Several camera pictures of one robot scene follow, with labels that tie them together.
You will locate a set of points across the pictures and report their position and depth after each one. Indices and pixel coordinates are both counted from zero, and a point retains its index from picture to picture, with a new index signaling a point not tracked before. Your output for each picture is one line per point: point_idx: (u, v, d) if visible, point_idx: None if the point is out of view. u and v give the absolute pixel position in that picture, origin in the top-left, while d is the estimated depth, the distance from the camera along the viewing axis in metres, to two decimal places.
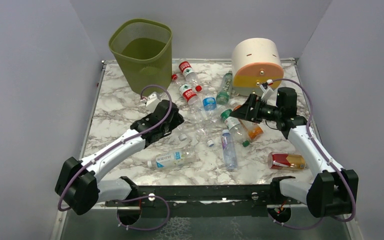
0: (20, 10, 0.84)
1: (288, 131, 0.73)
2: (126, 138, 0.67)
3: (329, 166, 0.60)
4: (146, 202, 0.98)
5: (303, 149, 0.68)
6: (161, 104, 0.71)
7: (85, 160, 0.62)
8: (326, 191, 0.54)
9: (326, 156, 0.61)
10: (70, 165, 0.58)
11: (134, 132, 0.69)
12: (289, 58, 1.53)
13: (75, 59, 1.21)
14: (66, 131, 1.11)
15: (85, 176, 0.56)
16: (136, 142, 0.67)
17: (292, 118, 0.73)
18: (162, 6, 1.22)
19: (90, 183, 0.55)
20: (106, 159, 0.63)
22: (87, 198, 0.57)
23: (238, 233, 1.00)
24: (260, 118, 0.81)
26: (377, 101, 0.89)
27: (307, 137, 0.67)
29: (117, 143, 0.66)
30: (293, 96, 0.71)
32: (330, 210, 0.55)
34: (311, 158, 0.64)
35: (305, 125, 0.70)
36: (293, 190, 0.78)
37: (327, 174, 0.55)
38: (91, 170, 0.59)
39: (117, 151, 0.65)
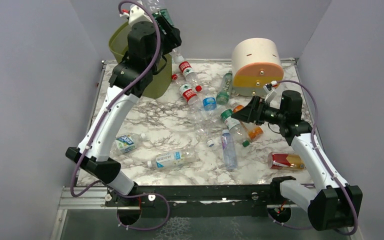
0: (20, 10, 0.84)
1: (291, 137, 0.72)
2: (109, 105, 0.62)
3: (334, 181, 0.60)
4: (146, 202, 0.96)
5: (307, 159, 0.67)
6: (133, 36, 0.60)
7: (82, 145, 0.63)
8: (328, 208, 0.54)
9: (331, 170, 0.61)
10: (73, 156, 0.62)
11: (116, 90, 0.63)
12: (289, 58, 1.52)
13: (75, 59, 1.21)
14: (66, 130, 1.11)
15: (89, 163, 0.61)
16: (122, 103, 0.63)
17: (296, 124, 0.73)
18: (162, 6, 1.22)
19: (96, 168, 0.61)
20: (100, 138, 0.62)
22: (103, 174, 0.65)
23: (238, 233, 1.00)
24: (262, 119, 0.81)
26: (377, 100, 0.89)
27: (311, 147, 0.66)
29: (103, 114, 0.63)
30: (298, 101, 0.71)
32: (331, 223, 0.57)
34: (315, 171, 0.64)
35: (310, 133, 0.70)
36: (293, 193, 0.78)
37: (331, 190, 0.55)
38: (91, 156, 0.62)
39: (107, 124, 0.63)
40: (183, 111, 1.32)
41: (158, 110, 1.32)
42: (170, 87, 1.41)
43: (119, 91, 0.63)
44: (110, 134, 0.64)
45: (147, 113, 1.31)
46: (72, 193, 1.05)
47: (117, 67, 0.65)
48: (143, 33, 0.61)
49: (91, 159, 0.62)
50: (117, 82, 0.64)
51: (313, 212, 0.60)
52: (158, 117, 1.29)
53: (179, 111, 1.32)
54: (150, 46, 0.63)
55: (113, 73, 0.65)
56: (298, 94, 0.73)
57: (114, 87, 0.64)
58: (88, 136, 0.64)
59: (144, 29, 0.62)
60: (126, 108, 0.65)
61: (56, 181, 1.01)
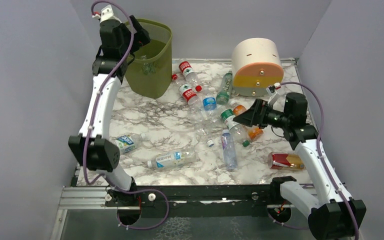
0: (20, 10, 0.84)
1: (296, 142, 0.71)
2: (100, 87, 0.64)
3: (338, 194, 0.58)
4: (146, 202, 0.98)
5: (311, 166, 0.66)
6: (103, 30, 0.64)
7: (83, 130, 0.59)
8: (330, 221, 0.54)
9: (335, 182, 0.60)
10: (77, 141, 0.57)
11: (102, 76, 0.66)
12: (289, 58, 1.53)
13: (75, 59, 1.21)
14: (66, 131, 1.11)
15: (96, 141, 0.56)
16: (111, 84, 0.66)
17: (301, 128, 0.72)
18: (162, 6, 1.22)
19: (105, 144, 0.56)
20: (100, 118, 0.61)
22: (110, 156, 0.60)
23: (238, 233, 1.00)
24: (265, 122, 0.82)
26: (376, 101, 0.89)
27: (316, 156, 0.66)
29: (96, 97, 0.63)
30: (302, 104, 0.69)
32: (331, 233, 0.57)
34: (318, 181, 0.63)
35: (316, 139, 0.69)
36: (294, 196, 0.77)
37: (334, 204, 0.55)
38: (97, 134, 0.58)
39: (103, 103, 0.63)
40: (183, 112, 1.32)
41: (158, 110, 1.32)
42: (170, 87, 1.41)
43: (105, 76, 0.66)
44: (107, 114, 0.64)
45: (147, 113, 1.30)
46: (72, 193, 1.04)
47: (96, 61, 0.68)
48: (112, 26, 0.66)
49: (97, 137, 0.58)
50: (100, 72, 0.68)
51: (314, 221, 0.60)
52: (158, 117, 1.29)
53: (179, 111, 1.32)
54: (120, 36, 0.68)
55: (94, 66, 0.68)
56: (302, 97, 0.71)
57: (99, 75, 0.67)
58: (86, 121, 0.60)
59: (111, 22, 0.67)
60: (115, 90, 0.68)
61: (56, 181, 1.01)
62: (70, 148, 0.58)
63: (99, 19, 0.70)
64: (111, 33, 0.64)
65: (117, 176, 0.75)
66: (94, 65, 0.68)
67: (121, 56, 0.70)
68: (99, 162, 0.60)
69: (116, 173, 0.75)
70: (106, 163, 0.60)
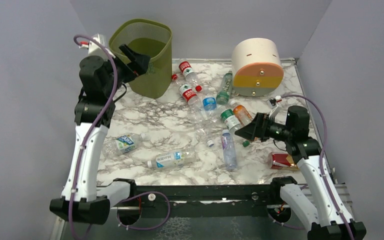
0: (20, 10, 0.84)
1: (298, 156, 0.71)
2: (83, 141, 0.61)
3: (339, 215, 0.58)
4: (146, 202, 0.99)
5: (313, 184, 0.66)
6: (85, 72, 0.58)
7: (66, 193, 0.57)
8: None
9: (337, 203, 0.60)
10: (60, 205, 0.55)
11: (84, 126, 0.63)
12: (289, 58, 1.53)
13: (75, 59, 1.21)
14: (66, 131, 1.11)
15: (80, 206, 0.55)
16: (95, 136, 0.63)
17: (303, 143, 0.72)
18: (162, 6, 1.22)
19: (90, 208, 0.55)
20: (84, 177, 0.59)
22: (98, 214, 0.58)
23: (238, 233, 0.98)
24: (267, 135, 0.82)
26: (376, 101, 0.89)
27: (318, 174, 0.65)
29: (79, 152, 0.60)
30: (304, 118, 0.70)
32: None
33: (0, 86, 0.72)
34: (320, 201, 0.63)
35: (319, 155, 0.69)
36: (293, 203, 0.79)
37: (335, 226, 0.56)
38: (81, 198, 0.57)
39: (87, 159, 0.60)
40: (183, 112, 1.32)
41: (158, 110, 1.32)
42: (171, 87, 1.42)
43: (89, 126, 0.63)
44: (93, 170, 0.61)
45: (147, 113, 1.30)
46: None
47: (79, 105, 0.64)
48: (94, 68, 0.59)
49: (81, 201, 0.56)
50: (83, 119, 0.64)
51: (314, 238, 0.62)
52: (159, 117, 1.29)
53: (179, 111, 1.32)
54: (104, 75, 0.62)
55: (76, 112, 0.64)
56: (304, 111, 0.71)
57: (82, 124, 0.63)
58: (70, 182, 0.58)
59: (93, 62, 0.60)
60: (100, 139, 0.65)
61: (56, 181, 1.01)
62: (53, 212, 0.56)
63: (86, 48, 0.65)
64: (91, 78, 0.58)
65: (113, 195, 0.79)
66: (77, 109, 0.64)
67: (106, 96, 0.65)
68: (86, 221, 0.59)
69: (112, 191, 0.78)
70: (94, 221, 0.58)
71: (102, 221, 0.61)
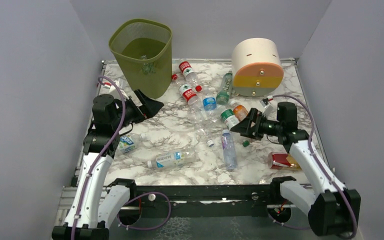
0: (20, 10, 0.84)
1: (289, 145, 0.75)
2: (90, 169, 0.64)
3: (332, 185, 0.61)
4: (146, 202, 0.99)
5: (304, 163, 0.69)
6: (97, 108, 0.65)
7: (69, 219, 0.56)
8: (327, 211, 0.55)
9: (328, 175, 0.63)
10: (61, 232, 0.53)
11: (91, 156, 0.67)
12: (289, 58, 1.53)
13: (75, 59, 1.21)
14: (67, 131, 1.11)
15: (82, 231, 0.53)
16: (101, 165, 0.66)
17: (293, 132, 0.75)
18: (162, 6, 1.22)
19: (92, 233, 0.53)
20: (88, 204, 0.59)
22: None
23: (238, 233, 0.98)
24: (261, 132, 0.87)
26: (376, 100, 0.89)
27: (308, 153, 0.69)
29: (84, 180, 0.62)
30: (292, 110, 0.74)
32: (331, 229, 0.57)
33: (0, 86, 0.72)
34: (313, 176, 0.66)
35: (307, 140, 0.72)
36: (293, 196, 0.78)
37: (329, 193, 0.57)
38: (83, 224, 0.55)
39: (92, 186, 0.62)
40: (183, 111, 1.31)
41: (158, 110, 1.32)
42: (170, 87, 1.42)
43: (96, 155, 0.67)
44: (96, 198, 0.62)
45: None
46: (72, 193, 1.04)
47: (88, 136, 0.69)
48: (105, 103, 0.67)
49: (84, 226, 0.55)
50: (91, 149, 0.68)
51: (313, 217, 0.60)
52: (158, 117, 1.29)
53: (179, 111, 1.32)
54: (113, 111, 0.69)
55: (85, 142, 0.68)
56: (292, 104, 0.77)
57: (89, 153, 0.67)
58: (74, 208, 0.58)
59: (104, 99, 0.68)
60: (105, 169, 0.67)
61: (56, 181, 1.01)
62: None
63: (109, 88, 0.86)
64: (103, 111, 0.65)
65: (119, 208, 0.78)
66: (86, 140, 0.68)
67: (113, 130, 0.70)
68: None
69: (115, 202, 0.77)
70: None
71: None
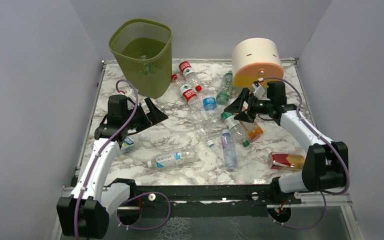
0: (20, 10, 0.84)
1: (279, 117, 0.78)
2: (100, 150, 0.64)
3: (320, 139, 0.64)
4: (146, 202, 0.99)
5: (294, 127, 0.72)
6: (112, 100, 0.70)
7: (75, 191, 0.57)
8: (317, 162, 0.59)
9: (316, 131, 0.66)
10: (66, 204, 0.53)
11: (102, 141, 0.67)
12: (289, 58, 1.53)
13: (74, 59, 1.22)
14: (66, 131, 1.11)
15: (86, 203, 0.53)
16: (110, 147, 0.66)
17: (282, 105, 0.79)
18: (162, 6, 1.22)
19: (96, 206, 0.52)
20: (95, 179, 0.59)
22: (100, 223, 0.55)
23: (238, 233, 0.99)
24: (253, 112, 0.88)
26: (376, 101, 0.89)
27: (297, 119, 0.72)
29: (93, 158, 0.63)
30: (281, 85, 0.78)
32: (324, 183, 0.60)
33: (0, 87, 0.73)
34: (303, 136, 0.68)
35: (296, 110, 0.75)
36: (291, 181, 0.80)
37: (318, 145, 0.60)
38: (88, 196, 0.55)
39: (100, 164, 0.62)
40: (183, 112, 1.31)
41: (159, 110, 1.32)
42: (170, 87, 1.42)
43: (105, 140, 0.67)
44: (102, 176, 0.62)
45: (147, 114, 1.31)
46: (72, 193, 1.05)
47: (99, 126, 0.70)
48: (120, 98, 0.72)
49: (89, 198, 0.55)
50: (102, 136, 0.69)
51: (306, 175, 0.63)
52: None
53: (179, 111, 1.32)
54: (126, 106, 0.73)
55: (96, 131, 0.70)
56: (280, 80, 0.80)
57: (100, 139, 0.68)
58: (80, 182, 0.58)
59: (119, 95, 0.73)
60: (112, 153, 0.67)
61: (56, 181, 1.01)
62: (58, 213, 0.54)
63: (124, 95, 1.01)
64: (117, 103, 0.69)
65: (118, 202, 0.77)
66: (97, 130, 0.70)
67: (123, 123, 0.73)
68: (88, 229, 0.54)
69: (117, 202, 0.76)
70: (93, 231, 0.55)
71: (101, 235, 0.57)
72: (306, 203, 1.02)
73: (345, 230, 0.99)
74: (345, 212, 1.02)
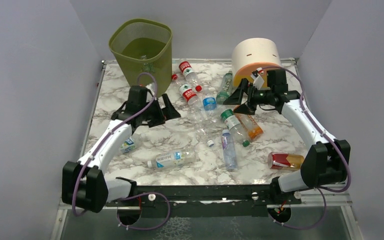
0: (20, 10, 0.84)
1: (281, 105, 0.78)
2: (114, 128, 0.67)
3: (323, 137, 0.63)
4: (146, 202, 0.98)
5: (296, 120, 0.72)
6: (134, 89, 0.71)
7: (83, 159, 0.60)
8: (318, 161, 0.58)
9: (319, 128, 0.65)
10: (71, 168, 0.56)
11: (116, 122, 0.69)
12: (289, 58, 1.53)
13: (75, 59, 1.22)
14: (66, 131, 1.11)
15: (91, 171, 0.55)
16: (124, 128, 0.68)
17: (285, 93, 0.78)
18: (162, 6, 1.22)
19: (98, 176, 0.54)
20: (103, 151, 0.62)
22: (99, 196, 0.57)
23: (238, 233, 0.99)
24: (253, 103, 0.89)
26: (376, 101, 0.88)
27: (300, 111, 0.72)
29: (106, 134, 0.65)
30: (282, 72, 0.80)
32: (323, 179, 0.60)
33: (0, 87, 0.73)
34: (306, 131, 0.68)
35: (299, 100, 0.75)
36: (291, 178, 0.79)
37: (321, 144, 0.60)
38: (94, 165, 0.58)
39: (110, 141, 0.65)
40: (183, 112, 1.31)
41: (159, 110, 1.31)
42: (170, 87, 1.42)
43: (120, 121, 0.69)
44: (110, 152, 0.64)
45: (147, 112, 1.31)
46: None
47: (117, 110, 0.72)
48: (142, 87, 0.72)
49: (94, 167, 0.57)
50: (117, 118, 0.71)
51: (306, 170, 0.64)
52: None
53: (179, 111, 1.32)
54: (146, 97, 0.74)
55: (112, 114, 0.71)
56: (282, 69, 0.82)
57: (115, 120, 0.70)
58: (89, 152, 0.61)
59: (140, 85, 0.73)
60: (124, 134, 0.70)
61: (56, 181, 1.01)
62: (63, 176, 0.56)
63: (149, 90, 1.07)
64: (138, 92, 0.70)
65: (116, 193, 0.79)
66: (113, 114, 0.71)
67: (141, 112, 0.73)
68: (87, 201, 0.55)
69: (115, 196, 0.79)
70: (90, 203, 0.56)
71: (97, 209, 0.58)
72: (306, 203, 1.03)
73: (345, 230, 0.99)
74: (345, 212, 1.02)
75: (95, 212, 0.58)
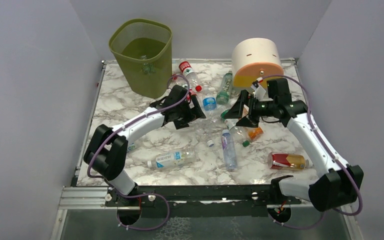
0: (20, 10, 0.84)
1: (287, 118, 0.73)
2: (150, 112, 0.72)
3: (335, 162, 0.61)
4: (146, 202, 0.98)
5: (305, 139, 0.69)
6: (177, 87, 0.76)
7: (116, 127, 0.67)
8: (331, 191, 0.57)
9: (331, 152, 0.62)
10: (103, 130, 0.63)
11: (152, 109, 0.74)
12: (289, 58, 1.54)
13: (75, 59, 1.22)
14: (66, 131, 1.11)
15: (118, 139, 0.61)
16: (157, 116, 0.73)
17: (291, 105, 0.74)
18: (162, 6, 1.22)
19: (123, 145, 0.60)
20: (134, 127, 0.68)
22: (116, 165, 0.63)
23: (238, 233, 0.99)
24: (255, 115, 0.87)
26: (376, 101, 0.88)
27: (309, 129, 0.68)
29: (141, 116, 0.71)
30: (283, 82, 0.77)
32: (333, 203, 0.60)
33: (0, 87, 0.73)
34: (315, 153, 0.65)
35: (306, 113, 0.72)
36: (294, 189, 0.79)
37: (333, 173, 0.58)
38: (122, 135, 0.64)
39: (142, 123, 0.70)
40: None
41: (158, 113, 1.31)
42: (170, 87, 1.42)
43: (155, 109, 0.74)
44: (139, 131, 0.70)
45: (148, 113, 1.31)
46: (72, 193, 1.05)
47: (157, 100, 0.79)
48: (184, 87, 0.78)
49: (120, 136, 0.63)
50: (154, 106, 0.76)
51: (316, 195, 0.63)
52: None
53: None
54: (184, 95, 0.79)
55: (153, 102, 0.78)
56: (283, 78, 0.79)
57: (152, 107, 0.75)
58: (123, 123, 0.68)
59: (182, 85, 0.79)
60: (156, 121, 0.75)
61: (56, 181, 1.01)
62: (93, 135, 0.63)
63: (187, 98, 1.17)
64: (180, 91, 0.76)
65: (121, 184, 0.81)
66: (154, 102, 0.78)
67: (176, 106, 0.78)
68: (104, 166, 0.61)
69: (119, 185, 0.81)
70: (106, 169, 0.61)
71: (110, 176, 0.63)
72: (306, 203, 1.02)
73: (344, 230, 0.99)
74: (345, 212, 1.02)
75: (108, 177, 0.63)
